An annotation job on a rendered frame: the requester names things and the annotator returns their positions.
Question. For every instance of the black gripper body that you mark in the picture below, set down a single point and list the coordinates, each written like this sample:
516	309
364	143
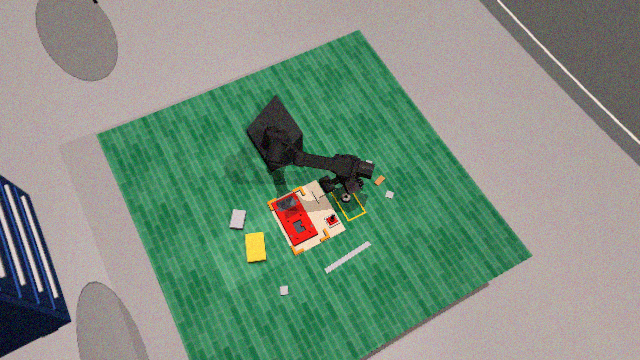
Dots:
327	184

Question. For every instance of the light grey flat bar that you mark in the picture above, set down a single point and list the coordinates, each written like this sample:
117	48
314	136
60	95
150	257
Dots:
347	256

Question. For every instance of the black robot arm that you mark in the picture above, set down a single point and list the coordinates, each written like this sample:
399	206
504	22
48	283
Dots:
345	166

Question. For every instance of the yellow rectangular block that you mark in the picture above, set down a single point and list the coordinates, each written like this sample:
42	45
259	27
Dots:
256	251

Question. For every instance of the orange flat block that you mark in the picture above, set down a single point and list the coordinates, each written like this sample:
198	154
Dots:
379	180

